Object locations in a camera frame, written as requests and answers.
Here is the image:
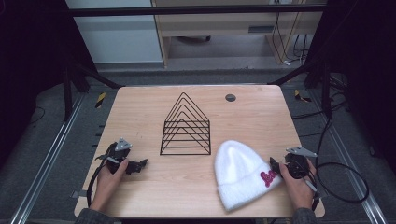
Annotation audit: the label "black horizontal frame bar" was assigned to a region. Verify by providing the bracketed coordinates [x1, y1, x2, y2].
[66, 4, 329, 18]

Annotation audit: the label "white cabinet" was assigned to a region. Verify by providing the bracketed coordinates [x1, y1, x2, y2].
[64, 0, 163, 65]

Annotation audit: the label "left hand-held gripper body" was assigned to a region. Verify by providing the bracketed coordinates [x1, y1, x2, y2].
[95, 137, 138, 175]

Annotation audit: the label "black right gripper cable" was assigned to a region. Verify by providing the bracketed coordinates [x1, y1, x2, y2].
[306, 116, 371, 213]

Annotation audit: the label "black metal frame stand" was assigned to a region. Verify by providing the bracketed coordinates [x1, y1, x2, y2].
[268, 57, 333, 119]
[61, 57, 123, 123]

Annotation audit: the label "black wire rack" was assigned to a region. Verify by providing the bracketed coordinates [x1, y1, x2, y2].
[159, 91, 212, 156]

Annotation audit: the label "person's right hand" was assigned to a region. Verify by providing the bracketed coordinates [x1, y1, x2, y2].
[278, 159, 318, 211]

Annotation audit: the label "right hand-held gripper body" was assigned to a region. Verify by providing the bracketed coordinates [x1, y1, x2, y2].
[281, 147, 318, 180]

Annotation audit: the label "black floor cables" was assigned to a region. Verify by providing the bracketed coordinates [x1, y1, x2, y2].
[291, 74, 351, 138]

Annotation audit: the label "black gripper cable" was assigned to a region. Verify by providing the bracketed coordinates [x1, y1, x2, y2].
[86, 160, 110, 208]
[306, 116, 371, 213]

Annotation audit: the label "black cables under desk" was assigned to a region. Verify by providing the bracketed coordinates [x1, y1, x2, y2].
[271, 11, 310, 67]

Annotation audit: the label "black curtain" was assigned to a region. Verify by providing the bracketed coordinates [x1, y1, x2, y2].
[0, 0, 98, 166]
[306, 0, 396, 176]

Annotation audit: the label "grey table bracket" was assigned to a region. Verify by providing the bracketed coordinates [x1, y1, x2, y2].
[70, 189, 89, 200]

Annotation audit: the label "aluminium floor rail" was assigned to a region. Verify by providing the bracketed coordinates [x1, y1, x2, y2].
[8, 92, 86, 224]
[310, 89, 389, 224]

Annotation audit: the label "white knit beanie hat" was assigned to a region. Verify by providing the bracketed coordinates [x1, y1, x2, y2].
[213, 139, 284, 213]

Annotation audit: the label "yellow black striped tape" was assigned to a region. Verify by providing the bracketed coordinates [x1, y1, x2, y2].
[94, 91, 107, 109]
[293, 89, 313, 104]

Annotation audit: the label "light wooden desk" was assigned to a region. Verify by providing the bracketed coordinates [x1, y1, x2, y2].
[150, 0, 329, 68]

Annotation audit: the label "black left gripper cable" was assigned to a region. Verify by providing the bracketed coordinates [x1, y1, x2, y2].
[86, 160, 110, 208]

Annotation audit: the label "person's left hand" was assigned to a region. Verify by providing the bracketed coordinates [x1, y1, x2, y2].
[90, 158, 130, 214]

